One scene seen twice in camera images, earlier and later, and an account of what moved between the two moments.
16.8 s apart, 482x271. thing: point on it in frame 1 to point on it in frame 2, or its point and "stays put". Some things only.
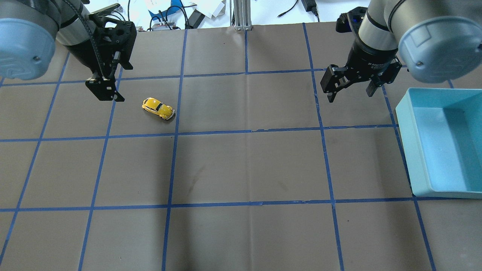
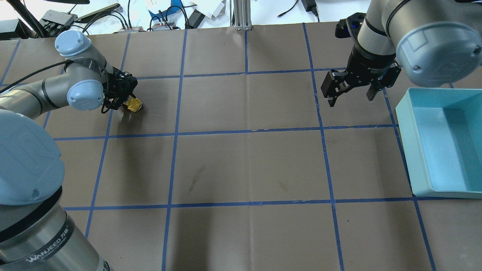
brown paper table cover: [225, 155] stays put
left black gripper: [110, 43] to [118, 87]
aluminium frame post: [242, 15] stays put
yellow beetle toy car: [154, 106] to [133, 104]
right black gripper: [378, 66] stays put
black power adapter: [310, 5] stays put
